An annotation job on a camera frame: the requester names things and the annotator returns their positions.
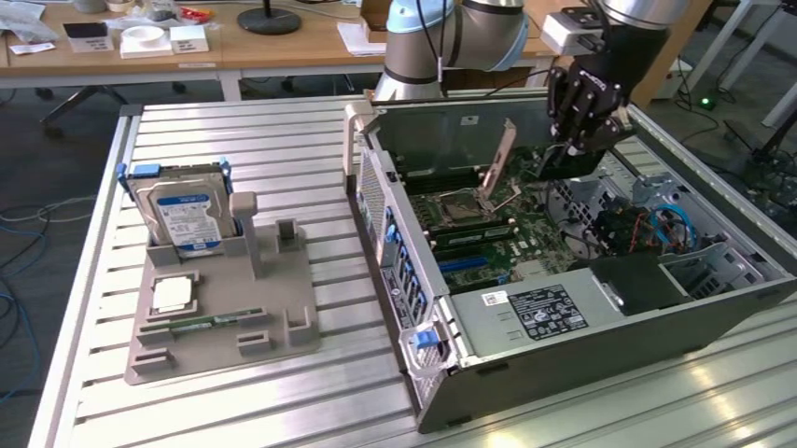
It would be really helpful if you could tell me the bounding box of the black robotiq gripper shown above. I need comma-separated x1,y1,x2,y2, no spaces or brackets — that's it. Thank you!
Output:
546,25,673,156

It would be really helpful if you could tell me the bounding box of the graphics card with metal bracket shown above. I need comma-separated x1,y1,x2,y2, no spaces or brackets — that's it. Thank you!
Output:
477,118,606,200

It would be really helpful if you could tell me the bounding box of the silver perforated drive cage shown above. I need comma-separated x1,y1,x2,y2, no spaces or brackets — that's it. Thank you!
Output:
546,148,686,251

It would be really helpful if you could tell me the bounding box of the metal socket cover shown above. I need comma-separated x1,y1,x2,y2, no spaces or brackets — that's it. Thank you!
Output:
490,175,523,212

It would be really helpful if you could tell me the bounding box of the CPU socket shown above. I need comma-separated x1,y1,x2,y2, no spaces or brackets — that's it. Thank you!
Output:
435,189,497,228

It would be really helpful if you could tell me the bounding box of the silver chipset heatsink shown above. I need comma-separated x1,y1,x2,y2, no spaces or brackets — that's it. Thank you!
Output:
514,259,553,279

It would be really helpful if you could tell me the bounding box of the white paper stack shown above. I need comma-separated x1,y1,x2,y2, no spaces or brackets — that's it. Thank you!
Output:
336,21,391,58

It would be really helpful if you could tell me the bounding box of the blue expansion slot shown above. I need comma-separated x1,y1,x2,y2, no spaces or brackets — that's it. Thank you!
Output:
438,256,491,277

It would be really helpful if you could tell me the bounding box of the silver disk bay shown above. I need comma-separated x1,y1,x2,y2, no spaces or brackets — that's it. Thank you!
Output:
658,235,781,301

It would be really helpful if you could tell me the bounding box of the wooden desk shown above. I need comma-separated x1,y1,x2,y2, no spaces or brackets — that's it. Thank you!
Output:
0,0,565,102

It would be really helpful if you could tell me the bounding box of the grey power supply unit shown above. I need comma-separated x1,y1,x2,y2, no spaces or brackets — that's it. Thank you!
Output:
449,269,625,364

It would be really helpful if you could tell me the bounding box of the black round lamp base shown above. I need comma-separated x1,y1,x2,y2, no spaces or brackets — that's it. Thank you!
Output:
235,0,304,35

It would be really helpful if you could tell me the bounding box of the open dark grey PC case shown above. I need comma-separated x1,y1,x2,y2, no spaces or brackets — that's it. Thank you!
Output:
343,83,797,435

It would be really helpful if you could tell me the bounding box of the white cube box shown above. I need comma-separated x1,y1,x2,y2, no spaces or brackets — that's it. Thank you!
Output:
168,24,211,55

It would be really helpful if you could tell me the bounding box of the hard disk in blue caddy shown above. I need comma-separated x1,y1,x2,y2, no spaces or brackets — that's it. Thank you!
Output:
115,158,243,261

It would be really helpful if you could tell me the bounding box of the flat white box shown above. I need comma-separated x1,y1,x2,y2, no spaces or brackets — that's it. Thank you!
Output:
119,36,176,61

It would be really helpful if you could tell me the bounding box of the white tape roll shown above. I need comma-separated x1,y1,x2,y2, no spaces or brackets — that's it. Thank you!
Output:
120,25,166,48

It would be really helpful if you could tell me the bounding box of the green RAM stick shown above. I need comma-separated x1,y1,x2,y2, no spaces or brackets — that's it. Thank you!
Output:
139,313,268,333

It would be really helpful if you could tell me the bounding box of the silver CPU chip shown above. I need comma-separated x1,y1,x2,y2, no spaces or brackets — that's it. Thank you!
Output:
152,278,196,313

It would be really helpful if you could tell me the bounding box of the grey plastic parts rack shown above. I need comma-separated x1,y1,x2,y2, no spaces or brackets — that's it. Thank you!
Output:
123,190,323,386

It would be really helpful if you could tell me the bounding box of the black and white box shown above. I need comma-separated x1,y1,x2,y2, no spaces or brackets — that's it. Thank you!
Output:
61,21,117,54

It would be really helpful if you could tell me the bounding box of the clear plastic bag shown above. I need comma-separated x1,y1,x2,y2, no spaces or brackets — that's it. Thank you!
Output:
0,2,61,42

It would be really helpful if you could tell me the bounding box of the black power cable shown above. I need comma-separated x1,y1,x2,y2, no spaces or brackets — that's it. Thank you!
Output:
485,68,557,95

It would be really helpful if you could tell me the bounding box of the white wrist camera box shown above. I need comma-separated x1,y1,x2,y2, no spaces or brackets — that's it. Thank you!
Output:
539,7,609,57

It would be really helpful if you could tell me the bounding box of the white desk frame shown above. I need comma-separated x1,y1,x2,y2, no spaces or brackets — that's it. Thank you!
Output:
682,0,797,128

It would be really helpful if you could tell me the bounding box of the blue wire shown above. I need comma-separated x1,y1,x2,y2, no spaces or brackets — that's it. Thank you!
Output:
650,201,700,257

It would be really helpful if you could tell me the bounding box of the blue floor cable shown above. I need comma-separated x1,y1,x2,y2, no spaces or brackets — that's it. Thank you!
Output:
0,223,48,403

